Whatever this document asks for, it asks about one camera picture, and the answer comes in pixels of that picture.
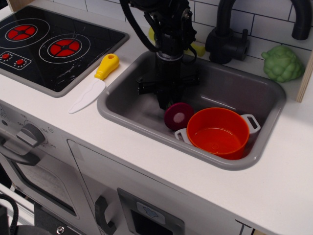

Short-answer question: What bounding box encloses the yellow handled toy knife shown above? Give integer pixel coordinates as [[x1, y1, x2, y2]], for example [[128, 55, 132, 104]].
[[68, 53, 119, 114]]

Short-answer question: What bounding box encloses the grey oven door handle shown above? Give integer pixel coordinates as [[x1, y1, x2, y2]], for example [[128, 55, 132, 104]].
[[0, 137, 41, 166]]

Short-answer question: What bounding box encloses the black braided cable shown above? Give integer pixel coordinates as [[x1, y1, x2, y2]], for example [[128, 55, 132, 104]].
[[0, 193, 20, 235]]

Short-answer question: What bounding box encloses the toy oven door window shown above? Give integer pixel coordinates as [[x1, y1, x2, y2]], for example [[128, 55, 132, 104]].
[[9, 158, 77, 216]]

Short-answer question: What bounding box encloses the black toy faucet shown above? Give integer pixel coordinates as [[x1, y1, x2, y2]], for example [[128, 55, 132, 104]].
[[205, 0, 313, 64]]

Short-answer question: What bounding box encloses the wooden side panel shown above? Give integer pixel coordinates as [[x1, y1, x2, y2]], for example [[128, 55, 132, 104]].
[[296, 51, 313, 103]]

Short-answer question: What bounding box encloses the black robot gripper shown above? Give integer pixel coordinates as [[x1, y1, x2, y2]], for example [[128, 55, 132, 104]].
[[137, 52, 200, 110]]

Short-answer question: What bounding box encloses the yellow green oil bottle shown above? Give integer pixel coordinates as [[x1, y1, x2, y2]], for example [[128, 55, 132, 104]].
[[148, 27, 206, 57]]

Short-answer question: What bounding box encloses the green toy artichoke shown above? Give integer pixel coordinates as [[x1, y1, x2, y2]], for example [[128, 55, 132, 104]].
[[261, 45, 305, 83]]

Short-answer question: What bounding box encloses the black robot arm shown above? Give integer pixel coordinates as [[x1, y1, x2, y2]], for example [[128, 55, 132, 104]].
[[120, 0, 199, 110]]

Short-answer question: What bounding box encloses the dishwasher control panel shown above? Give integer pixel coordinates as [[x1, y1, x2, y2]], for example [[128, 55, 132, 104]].
[[117, 188, 185, 235]]

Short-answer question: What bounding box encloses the black cabinet door handle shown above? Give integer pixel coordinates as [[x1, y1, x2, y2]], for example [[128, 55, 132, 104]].
[[94, 196, 116, 235]]

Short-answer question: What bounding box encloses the grey oven knob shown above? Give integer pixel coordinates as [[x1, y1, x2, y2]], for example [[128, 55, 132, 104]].
[[16, 123, 45, 147]]

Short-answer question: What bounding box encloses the purple toy beet half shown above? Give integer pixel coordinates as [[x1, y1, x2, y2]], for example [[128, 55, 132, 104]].
[[164, 102, 195, 131]]

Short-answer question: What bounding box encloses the orange toy pot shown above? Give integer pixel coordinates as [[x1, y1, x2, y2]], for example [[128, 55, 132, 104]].
[[174, 107, 261, 160]]

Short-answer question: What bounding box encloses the black toy stove top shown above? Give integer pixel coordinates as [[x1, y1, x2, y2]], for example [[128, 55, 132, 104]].
[[0, 6, 129, 97]]

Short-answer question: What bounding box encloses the grey plastic sink basin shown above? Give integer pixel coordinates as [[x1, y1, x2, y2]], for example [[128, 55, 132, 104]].
[[97, 51, 286, 170]]

